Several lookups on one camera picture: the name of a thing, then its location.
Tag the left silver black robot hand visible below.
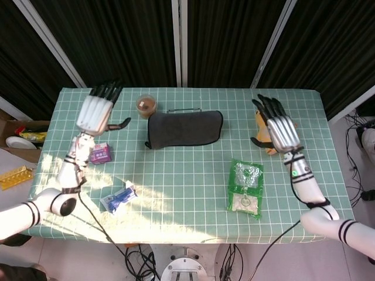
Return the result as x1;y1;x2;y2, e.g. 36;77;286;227
76;81;132;137

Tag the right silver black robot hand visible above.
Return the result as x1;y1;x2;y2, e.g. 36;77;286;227
250;94;304;155

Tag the blue microfibre cloth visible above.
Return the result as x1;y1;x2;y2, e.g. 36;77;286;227
144;110;224;150

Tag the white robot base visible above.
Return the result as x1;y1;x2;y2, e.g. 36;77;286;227
152;243;224;281

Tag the yellow plush toy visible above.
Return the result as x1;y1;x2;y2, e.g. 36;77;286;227
254;109;299;156

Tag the small purple box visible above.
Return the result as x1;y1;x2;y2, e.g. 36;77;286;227
89;142;113;165

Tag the clear jar with yellow contents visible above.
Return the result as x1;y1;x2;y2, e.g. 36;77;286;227
135;94;158;119

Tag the yellow snack bag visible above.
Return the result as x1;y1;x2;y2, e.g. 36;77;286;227
16;125;48;143

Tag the green plastic bag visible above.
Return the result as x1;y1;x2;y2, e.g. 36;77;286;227
226;158;264;220

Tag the cardboard box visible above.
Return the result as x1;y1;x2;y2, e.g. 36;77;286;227
0;118;50;164

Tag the white plate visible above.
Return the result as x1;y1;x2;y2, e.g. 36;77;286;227
5;136;32;150

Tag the black pleated curtain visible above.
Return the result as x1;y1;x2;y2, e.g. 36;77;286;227
0;0;375;124

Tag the blue white crumpled packet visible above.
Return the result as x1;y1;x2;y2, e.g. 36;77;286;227
100;181;138;216

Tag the yellow egg tray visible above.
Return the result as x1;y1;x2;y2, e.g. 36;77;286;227
0;165;35;191

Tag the green checked tablecloth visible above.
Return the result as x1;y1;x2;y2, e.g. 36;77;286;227
22;87;355;244

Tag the white frame post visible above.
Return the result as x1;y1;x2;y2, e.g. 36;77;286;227
0;95;32;121
327;92;375;127
171;0;189;88
250;0;298;89
19;0;87;88

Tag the black floor cable bundle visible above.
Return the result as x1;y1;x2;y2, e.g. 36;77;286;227
345;108;375;203

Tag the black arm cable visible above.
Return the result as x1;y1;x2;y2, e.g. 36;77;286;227
76;187;161;281
251;218;302;281

